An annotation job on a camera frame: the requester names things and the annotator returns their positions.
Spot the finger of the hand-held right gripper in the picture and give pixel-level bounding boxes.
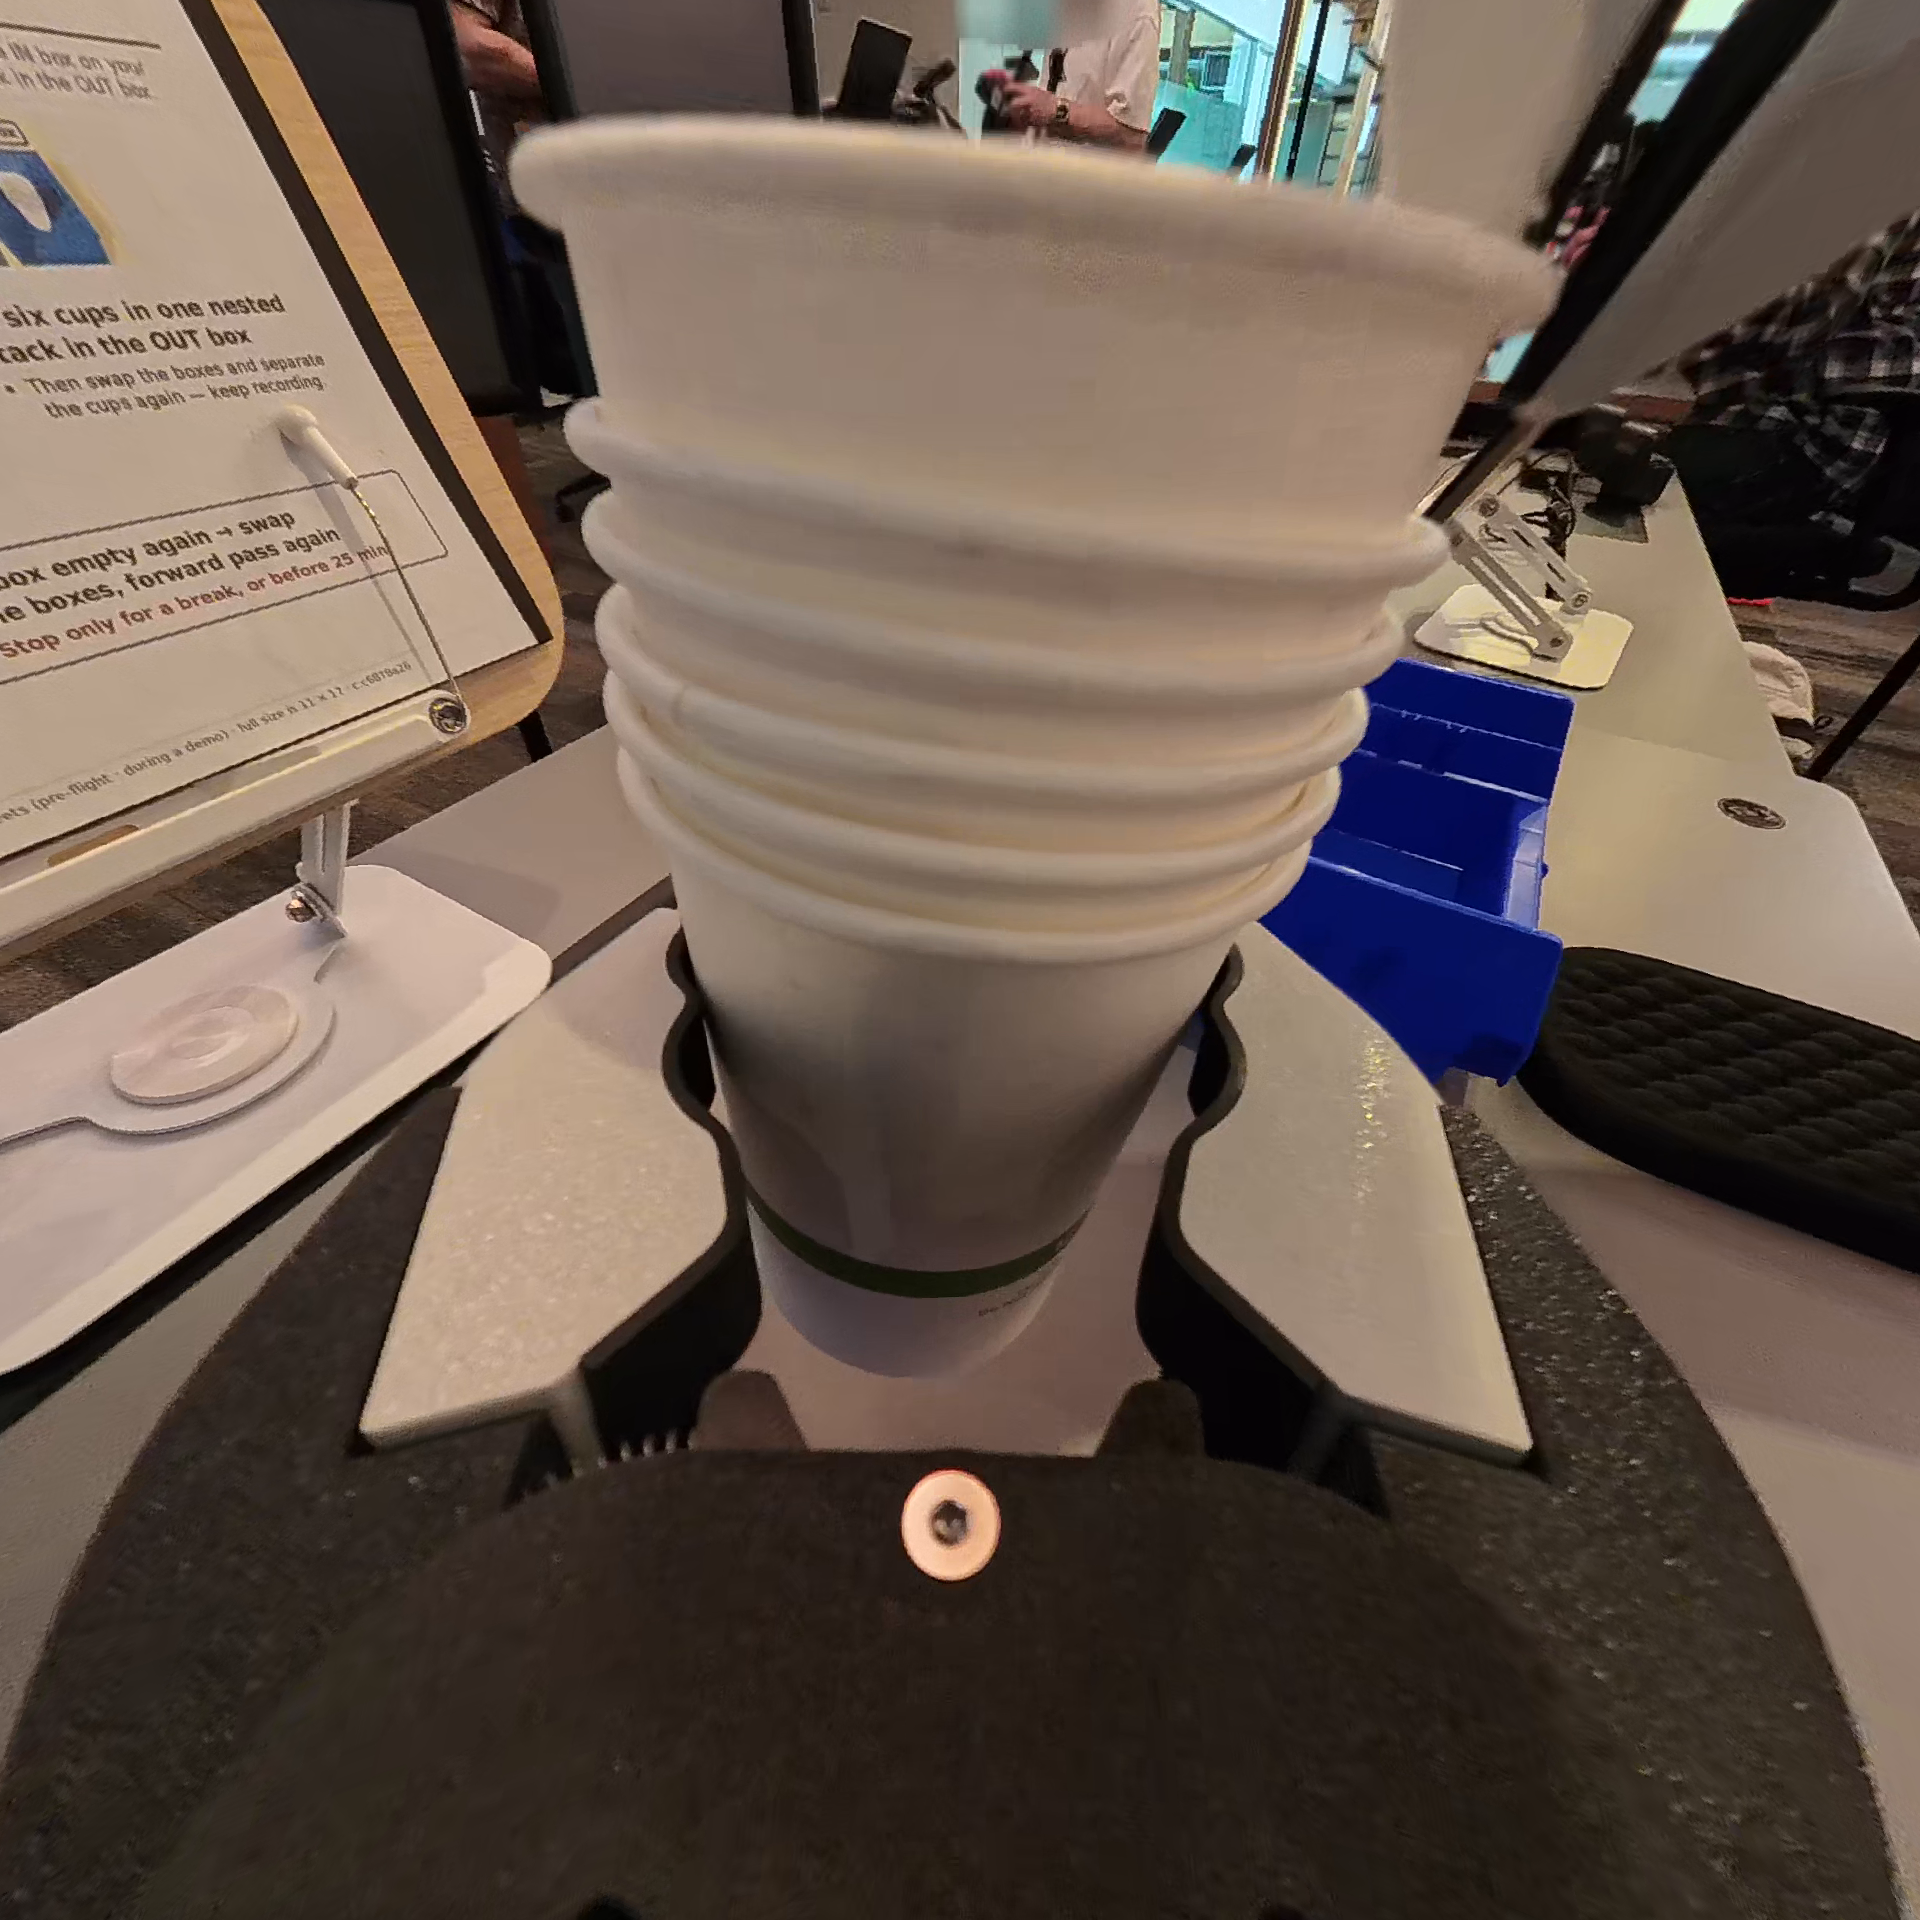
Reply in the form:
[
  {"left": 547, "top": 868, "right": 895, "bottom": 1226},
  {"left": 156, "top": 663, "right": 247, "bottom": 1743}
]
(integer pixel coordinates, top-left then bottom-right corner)
[
  {"left": 1375, "top": 0, "right": 1690, "bottom": 249},
  {"left": 1510, "top": 0, "right": 1920, "bottom": 427}
]

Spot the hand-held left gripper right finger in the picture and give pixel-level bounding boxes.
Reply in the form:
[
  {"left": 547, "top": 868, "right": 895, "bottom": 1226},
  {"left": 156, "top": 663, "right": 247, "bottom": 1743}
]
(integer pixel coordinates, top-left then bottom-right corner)
[{"left": 1140, "top": 925, "right": 1539, "bottom": 1471}]

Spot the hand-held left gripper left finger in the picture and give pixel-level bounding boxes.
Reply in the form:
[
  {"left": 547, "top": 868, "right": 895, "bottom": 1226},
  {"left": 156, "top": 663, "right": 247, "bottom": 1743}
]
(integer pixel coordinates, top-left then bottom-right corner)
[{"left": 354, "top": 925, "right": 758, "bottom": 1471}]

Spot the blue plastic bin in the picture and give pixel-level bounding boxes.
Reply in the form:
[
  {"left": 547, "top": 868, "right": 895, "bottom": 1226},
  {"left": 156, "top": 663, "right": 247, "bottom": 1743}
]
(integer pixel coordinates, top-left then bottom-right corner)
[{"left": 1261, "top": 658, "right": 1579, "bottom": 1085}]

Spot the stack of nested white cups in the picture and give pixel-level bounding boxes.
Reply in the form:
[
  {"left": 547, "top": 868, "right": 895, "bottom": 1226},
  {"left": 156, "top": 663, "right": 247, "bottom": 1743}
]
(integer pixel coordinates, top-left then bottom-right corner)
[{"left": 564, "top": 401, "right": 1453, "bottom": 1378}]

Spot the black textured pad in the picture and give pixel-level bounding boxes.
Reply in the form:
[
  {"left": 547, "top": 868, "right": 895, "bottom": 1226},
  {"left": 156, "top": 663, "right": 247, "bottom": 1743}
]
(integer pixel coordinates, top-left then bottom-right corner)
[{"left": 1522, "top": 946, "right": 1920, "bottom": 1277}]

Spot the pale cloth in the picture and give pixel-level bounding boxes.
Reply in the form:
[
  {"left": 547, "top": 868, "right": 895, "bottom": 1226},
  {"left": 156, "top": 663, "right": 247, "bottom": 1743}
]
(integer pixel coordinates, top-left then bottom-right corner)
[{"left": 1741, "top": 637, "right": 1824, "bottom": 741}]

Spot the wooden instruction board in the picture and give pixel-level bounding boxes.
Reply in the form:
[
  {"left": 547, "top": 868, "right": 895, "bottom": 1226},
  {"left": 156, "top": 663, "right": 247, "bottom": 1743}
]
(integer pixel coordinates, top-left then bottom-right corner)
[{"left": 0, "top": 0, "right": 570, "bottom": 969}]

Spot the black framed panel on stand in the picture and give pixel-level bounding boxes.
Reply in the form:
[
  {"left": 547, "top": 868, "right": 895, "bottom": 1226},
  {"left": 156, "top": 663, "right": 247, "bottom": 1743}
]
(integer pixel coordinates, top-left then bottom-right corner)
[{"left": 266, "top": 0, "right": 538, "bottom": 413}]

